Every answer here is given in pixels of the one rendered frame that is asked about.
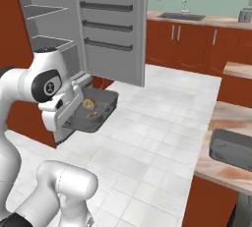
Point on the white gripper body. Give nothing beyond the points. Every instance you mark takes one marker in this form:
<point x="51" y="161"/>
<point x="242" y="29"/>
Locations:
<point x="60" y="116"/>

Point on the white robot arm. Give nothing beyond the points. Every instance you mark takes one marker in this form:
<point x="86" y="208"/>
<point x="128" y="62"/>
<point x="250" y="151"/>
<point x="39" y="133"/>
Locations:
<point x="19" y="158"/>

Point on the grey fridge drawer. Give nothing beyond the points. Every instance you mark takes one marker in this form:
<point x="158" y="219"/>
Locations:
<point x="54" y="45"/>

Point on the grey fridge door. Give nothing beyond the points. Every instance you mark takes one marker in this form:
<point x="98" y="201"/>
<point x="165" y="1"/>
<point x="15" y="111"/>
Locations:
<point x="111" y="57"/>

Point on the grey fridge shelf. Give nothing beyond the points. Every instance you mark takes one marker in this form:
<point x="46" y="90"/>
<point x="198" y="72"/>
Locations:
<point x="41" y="11"/>

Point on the golden brown dumpling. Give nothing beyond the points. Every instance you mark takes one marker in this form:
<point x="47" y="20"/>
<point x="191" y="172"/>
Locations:
<point x="88" y="103"/>
<point x="93" y="116"/>

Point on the red tall cabinet panel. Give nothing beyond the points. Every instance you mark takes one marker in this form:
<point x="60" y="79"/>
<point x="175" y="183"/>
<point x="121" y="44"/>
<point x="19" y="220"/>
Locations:
<point x="13" y="24"/>

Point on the red base cabinet run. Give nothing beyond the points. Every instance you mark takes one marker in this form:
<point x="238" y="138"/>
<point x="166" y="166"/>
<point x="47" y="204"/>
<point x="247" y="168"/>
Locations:
<point x="193" y="47"/>

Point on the grey kitchen sink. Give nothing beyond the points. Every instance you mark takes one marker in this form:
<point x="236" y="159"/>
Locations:
<point x="181" y="16"/>

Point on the silver tap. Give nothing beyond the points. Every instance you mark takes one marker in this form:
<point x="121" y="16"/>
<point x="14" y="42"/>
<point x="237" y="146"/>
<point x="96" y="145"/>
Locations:
<point x="185" y="6"/>

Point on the red counter cabinet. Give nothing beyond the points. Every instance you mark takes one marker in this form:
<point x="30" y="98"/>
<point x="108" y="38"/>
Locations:
<point x="210" y="204"/>

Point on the red island cabinet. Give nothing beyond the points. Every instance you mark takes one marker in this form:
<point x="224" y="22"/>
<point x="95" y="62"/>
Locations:
<point x="234" y="88"/>

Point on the dark grey appliance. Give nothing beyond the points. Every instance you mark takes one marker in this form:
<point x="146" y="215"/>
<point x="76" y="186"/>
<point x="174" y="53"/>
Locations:
<point x="242" y="211"/>

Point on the silver toaster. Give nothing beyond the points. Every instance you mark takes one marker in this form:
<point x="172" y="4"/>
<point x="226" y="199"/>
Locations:
<point x="245" y="15"/>

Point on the dark grey door shelf rail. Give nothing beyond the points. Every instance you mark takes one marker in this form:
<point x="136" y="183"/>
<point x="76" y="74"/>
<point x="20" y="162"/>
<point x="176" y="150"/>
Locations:
<point x="107" y="26"/>
<point x="106" y="6"/>
<point x="108" y="45"/>

